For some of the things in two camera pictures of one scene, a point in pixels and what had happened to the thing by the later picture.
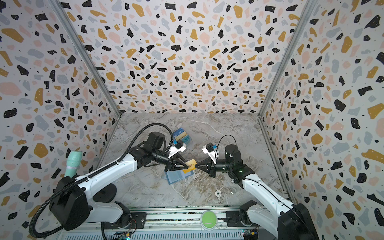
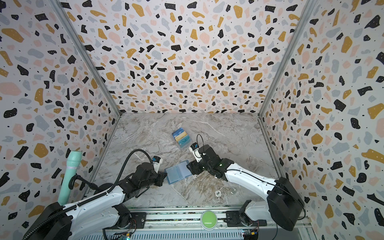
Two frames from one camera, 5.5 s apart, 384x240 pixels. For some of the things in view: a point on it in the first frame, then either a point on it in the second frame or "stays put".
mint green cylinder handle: (73, 161) stays put
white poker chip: (218, 193) stays put
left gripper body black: (165, 160) to (158, 179)
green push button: (208, 220) stays put
